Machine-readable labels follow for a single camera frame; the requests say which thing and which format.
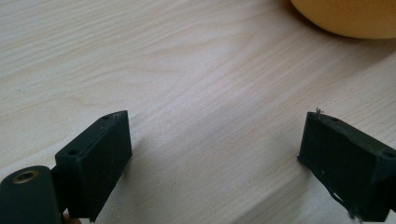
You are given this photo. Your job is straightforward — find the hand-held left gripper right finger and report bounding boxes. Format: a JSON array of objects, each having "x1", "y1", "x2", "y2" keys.
[{"x1": 297, "y1": 111, "x2": 396, "y2": 223}]

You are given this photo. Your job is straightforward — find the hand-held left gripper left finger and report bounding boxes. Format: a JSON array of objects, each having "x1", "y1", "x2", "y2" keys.
[{"x1": 54, "y1": 109, "x2": 134, "y2": 223}]

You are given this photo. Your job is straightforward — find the orange plush toy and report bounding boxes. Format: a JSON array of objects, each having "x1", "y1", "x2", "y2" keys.
[{"x1": 289, "y1": 0, "x2": 396, "y2": 40}]

